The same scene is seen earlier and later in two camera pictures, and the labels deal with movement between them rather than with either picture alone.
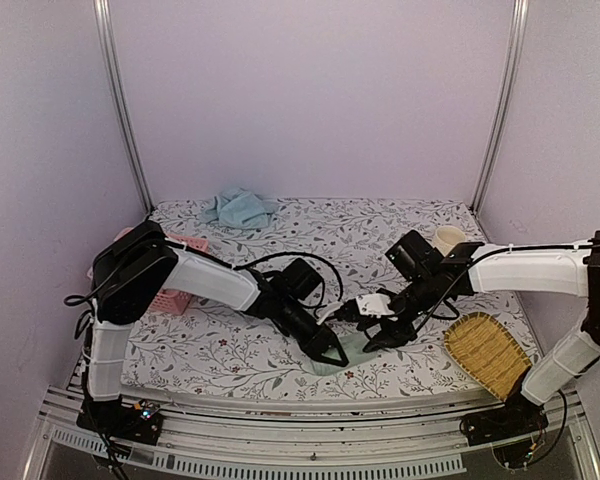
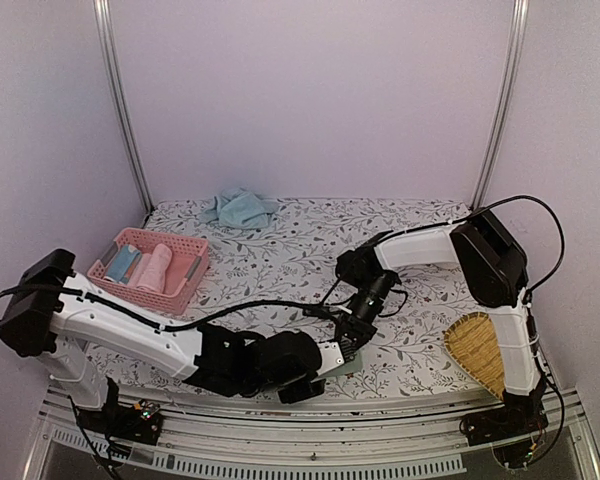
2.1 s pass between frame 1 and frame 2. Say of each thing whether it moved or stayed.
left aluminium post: stayed
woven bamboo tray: stayed
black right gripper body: moved
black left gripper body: moved
